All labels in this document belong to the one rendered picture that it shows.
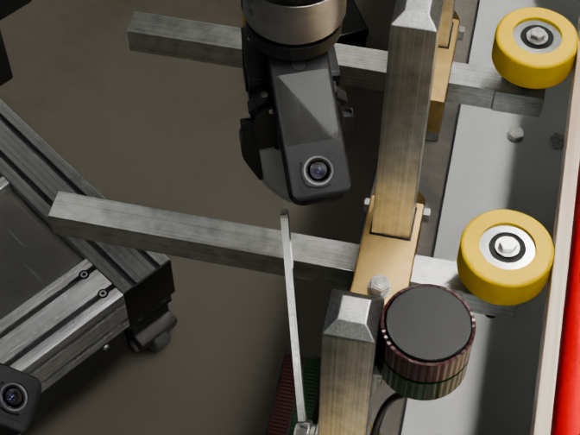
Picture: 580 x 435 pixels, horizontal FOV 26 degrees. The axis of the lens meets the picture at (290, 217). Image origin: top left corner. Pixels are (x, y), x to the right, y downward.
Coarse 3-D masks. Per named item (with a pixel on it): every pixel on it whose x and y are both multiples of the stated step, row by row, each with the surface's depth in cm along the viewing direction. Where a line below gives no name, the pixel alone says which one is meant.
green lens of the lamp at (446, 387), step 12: (384, 360) 81; (468, 360) 81; (384, 372) 82; (396, 372) 80; (396, 384) 81; (408, 384) 80; (420, 384) 80; (432, 384) 80; (444, 384) 80; (456, 384) 81; (408, 396) 81; (420, 396) 81; (432, 396) 81
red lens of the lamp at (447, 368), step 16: (448, 288) 81; (464, 304) 80; (384, 336) 79; (384, 352) 80; (400, 352) 78; (464, 352) 78; (400, 368) 79; (416, 368) 78; (432, 368) 78; (448, 368) 78
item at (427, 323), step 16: (416, 288) 81; (432, 288) 81; (400, 304) 80; (416, 304) 80; (432, 304) 80; (448, 304) 80; (384, 320) 79; (400, 320) 79; (416, 320) 79; (432, 320) 79; (448, 320) 79; (464, 320) 79; (400, 336) 79; (416, 336) 79; (432, 336) 79; (448, 336) 79; (464, 336) 79; (416, 352) 78; (432, 352) 78; (448, 352) 78
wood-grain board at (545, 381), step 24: (576, 72) 119; (576, 96) 117; (576, 120) 116; (576, 144) 114; (576, 168) 112; (552, 240) 111; (552, 264) 107; (552, 288) 105; (552, 312) 104; (552, 336) 102; (552, 360) 101; (552, 384) 100; (552, 408) 99
